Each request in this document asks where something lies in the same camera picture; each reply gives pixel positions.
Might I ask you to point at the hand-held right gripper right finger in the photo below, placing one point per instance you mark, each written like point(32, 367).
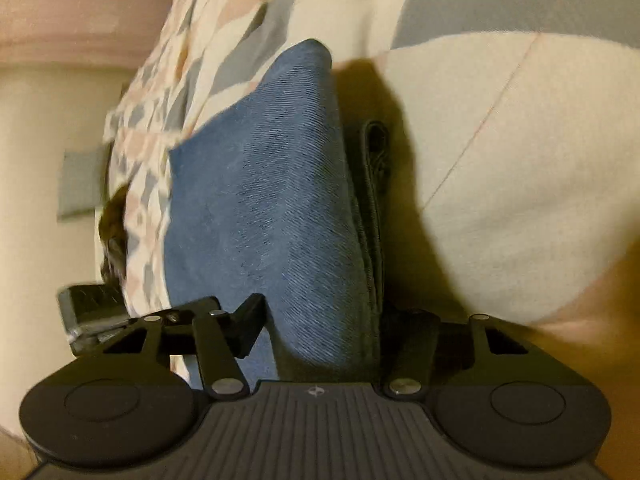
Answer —
point(415, 342)

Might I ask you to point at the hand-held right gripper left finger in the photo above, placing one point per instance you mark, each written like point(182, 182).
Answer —
point(249, 322)

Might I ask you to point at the blue denim jeans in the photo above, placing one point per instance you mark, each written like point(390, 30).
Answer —
point(260, 200)

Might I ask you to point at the brown garment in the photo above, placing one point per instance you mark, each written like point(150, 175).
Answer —
point(112, 240)

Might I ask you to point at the checkered pink grey quilt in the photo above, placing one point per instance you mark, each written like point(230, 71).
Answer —
point(500, 160)

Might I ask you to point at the pink curtain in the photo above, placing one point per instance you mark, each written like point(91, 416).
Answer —
point(65, 10)

